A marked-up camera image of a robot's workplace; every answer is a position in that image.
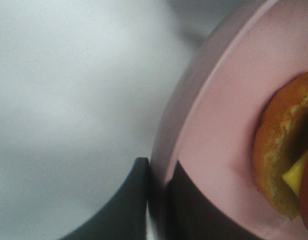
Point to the pink round plate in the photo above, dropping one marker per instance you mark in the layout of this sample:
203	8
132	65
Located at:
209	122

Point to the burger with cheese and lettuce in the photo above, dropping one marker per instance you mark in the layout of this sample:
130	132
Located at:
280	142

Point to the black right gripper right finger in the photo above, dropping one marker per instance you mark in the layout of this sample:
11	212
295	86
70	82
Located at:
191	216

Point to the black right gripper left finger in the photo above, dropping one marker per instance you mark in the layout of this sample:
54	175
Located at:
124	215

